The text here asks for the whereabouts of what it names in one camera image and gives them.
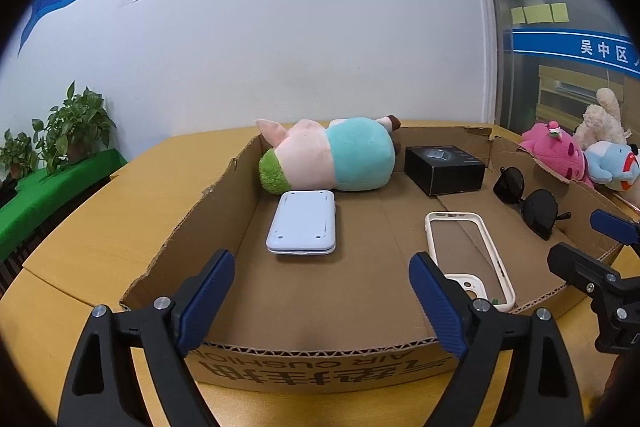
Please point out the pink plush toy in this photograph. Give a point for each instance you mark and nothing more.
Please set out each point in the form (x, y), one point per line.
(557, 154)

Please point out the green covered table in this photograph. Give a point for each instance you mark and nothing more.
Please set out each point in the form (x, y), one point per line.
(50, 192)

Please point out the pink and teal plush pig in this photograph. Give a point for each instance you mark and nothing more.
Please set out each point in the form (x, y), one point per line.
(350, 152)

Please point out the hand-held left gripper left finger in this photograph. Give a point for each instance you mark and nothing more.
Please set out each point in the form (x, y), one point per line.
(205, 302)

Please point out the white calculator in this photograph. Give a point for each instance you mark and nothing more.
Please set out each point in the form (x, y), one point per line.
(302, 224)

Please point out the blue glass door band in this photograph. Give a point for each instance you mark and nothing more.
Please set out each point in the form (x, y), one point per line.
(550, 44)

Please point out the black sunglasses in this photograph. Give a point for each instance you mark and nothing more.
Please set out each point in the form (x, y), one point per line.
(540, 212)

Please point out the yellow sticky note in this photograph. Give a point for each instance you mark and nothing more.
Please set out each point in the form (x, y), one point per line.
(518, 15)
(559, 12)
(536, 14)

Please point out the beige plush toy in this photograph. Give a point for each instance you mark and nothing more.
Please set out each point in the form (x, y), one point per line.
(600, 122)

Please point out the yellow cabinet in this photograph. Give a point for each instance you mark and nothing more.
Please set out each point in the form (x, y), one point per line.
(565, 97)

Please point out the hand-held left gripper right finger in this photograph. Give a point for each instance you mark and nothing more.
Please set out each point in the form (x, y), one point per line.
(437, 302)

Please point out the small green potted plant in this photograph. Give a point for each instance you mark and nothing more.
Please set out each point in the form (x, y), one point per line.
(17, 154)

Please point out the black cardboard package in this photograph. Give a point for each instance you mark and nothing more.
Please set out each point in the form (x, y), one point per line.
(442, 169)

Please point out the white phone case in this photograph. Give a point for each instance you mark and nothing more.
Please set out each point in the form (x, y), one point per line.
(500, 277)

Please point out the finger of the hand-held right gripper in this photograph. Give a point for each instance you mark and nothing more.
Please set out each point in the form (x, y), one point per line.
(612, 227)
(575, 264)

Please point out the large green potted plant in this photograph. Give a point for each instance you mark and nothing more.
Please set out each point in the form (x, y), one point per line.
(75, 122)

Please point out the brown cardboard box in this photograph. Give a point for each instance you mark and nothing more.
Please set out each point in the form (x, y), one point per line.
(375, 317)

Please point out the wooden desktop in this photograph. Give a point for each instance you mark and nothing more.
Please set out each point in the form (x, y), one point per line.
(75, 247)

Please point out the blue and white plush toy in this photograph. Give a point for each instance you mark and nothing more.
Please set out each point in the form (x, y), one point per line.
(612, 164)

